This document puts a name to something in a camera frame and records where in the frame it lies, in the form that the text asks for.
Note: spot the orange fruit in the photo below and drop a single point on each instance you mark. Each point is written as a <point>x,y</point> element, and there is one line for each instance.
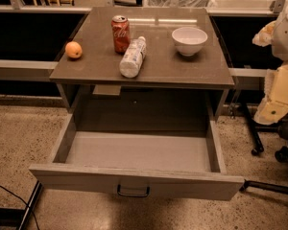
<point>73,49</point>

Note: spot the red soda can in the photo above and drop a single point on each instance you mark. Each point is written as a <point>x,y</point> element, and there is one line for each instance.
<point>121,33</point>

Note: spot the black floor rail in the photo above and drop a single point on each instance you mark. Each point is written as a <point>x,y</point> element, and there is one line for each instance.
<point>19,218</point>

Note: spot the grey cabinet with top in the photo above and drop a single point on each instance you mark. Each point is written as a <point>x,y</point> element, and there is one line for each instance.
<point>163,66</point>

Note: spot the black drawer handle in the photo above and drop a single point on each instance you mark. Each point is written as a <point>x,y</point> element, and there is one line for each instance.
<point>133,192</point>

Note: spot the open grey top drawer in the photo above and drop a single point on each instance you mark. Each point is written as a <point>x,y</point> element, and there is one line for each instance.
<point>174,157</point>

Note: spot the white ceramic bowl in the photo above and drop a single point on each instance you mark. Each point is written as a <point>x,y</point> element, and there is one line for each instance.
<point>189,40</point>

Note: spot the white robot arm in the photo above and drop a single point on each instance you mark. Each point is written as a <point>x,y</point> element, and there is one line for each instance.
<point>274,105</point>

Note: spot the clear plastic water bottle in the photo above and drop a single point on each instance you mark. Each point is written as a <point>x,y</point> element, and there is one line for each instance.
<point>132,60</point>

